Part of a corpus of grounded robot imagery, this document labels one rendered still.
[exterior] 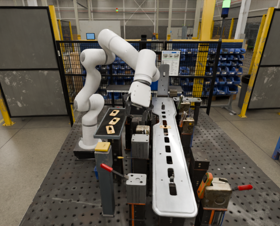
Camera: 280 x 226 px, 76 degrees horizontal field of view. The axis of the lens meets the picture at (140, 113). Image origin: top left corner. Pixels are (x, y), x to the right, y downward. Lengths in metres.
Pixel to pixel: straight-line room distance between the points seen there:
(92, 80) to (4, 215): 1.69
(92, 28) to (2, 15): 4.84
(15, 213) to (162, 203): 1.81
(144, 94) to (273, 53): 3.62
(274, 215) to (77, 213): 1.13
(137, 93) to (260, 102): 3.84
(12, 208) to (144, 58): 2.08
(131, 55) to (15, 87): 3.15
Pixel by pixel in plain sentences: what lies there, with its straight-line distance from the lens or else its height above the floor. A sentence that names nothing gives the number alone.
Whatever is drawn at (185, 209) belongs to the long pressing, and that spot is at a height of 1.00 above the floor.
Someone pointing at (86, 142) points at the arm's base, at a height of 0.83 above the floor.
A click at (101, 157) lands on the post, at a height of 1.12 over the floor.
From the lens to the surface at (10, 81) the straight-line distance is 3.91.
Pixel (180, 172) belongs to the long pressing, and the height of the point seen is 1.00.
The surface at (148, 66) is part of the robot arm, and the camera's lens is 0.84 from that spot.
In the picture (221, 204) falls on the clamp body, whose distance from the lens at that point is 0.94.
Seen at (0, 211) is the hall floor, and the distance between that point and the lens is 2.49.
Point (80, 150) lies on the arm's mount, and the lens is 1.53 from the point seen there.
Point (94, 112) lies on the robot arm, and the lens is 1.47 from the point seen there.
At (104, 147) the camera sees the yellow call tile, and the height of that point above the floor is 1.16.
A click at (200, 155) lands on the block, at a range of 1.07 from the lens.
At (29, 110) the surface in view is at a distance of 3.99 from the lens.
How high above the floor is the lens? 1.66
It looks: 25 degrees down
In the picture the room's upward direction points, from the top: straight up
